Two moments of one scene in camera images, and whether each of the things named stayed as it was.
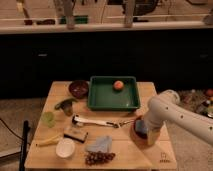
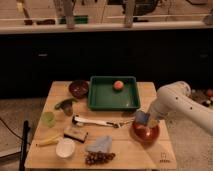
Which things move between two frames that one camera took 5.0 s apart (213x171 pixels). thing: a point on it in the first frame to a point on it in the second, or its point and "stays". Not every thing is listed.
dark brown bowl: [78, 89] stays
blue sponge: [140, 126] to [141, 117]
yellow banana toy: [50, 141] stays
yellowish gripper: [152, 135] to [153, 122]
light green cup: [48, 117] stays
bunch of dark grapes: [97, 157] stays
